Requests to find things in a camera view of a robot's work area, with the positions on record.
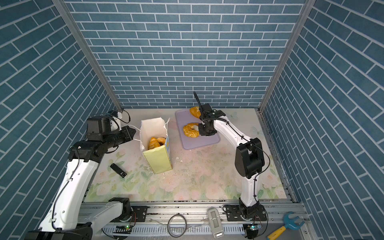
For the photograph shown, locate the sugared oval bread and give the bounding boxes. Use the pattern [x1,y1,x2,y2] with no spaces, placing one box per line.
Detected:
[190,107,201,119]

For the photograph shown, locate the metal kitchen tongs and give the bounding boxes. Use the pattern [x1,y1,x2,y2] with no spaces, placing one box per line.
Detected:
[194,91,203,113]

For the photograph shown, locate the round flower bun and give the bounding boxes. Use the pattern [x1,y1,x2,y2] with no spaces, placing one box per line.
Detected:
[183,123,200,138]

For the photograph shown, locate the braided croissant bread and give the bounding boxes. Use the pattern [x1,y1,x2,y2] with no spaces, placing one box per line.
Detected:
[148,137,161,150]

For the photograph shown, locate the white paper gift bag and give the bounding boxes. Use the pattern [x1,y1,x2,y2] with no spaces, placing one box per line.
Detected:
[138,118,173,174]

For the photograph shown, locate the twisted ring doughnut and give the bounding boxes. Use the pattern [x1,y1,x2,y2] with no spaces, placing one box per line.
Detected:
[157,137,166,146]

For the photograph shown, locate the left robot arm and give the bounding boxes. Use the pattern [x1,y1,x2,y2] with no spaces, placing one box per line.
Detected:
[25,111,136,240]

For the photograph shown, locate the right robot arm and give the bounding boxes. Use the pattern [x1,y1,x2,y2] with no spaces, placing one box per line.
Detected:
[198,104,268,221]

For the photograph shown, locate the lilac plastic tray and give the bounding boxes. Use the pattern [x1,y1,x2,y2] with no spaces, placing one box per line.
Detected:
[175,109,220,150]

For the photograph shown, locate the black flat bar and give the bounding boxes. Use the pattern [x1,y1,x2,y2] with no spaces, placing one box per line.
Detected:
[110,164,127,178]

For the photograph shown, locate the white handheld device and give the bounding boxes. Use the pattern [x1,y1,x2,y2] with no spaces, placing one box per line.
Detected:
[207,208,224,239]

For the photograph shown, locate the blue yellow wrench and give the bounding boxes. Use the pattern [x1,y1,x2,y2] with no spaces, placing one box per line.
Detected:
[267,212,305,240]

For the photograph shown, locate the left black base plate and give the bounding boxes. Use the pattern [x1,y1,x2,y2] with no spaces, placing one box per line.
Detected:
[131,206,148,223]

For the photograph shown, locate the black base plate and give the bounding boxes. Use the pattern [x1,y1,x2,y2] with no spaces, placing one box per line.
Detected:
[131,206,148,223]
[222,203,267,222]

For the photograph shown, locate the black cable ring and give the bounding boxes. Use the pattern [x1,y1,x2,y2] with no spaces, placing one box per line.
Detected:
[167,213,188,238]

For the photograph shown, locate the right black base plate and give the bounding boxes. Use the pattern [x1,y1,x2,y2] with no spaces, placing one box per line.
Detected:
[222,203,267,222]

